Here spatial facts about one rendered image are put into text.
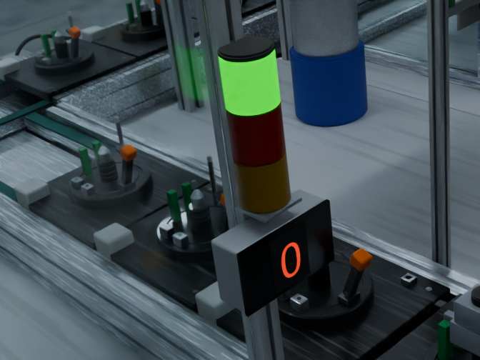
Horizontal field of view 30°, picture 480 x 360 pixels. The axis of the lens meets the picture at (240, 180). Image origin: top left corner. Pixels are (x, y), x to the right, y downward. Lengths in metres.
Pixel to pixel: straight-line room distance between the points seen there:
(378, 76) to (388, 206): 0.58
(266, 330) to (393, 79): 1.22
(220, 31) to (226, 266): 0.22
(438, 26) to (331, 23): 0.69
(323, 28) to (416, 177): 0.36
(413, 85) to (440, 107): 0.88
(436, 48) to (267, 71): 0.42
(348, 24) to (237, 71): 1.08
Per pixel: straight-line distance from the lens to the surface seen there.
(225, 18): 0.79
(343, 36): 1.83
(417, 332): 1.14
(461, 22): 1.21
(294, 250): 0.86
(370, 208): 1.59
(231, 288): 0.85
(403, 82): 2.07
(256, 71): 0.77
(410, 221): 1.55
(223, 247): 0.83
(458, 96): 2.00
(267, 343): 0.96
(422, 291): 1.20
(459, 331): 1.02
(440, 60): 1.16
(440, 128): 1.20
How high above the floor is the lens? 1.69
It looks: 29 degrees down
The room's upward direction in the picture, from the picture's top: 8 degrees counter-clockwise
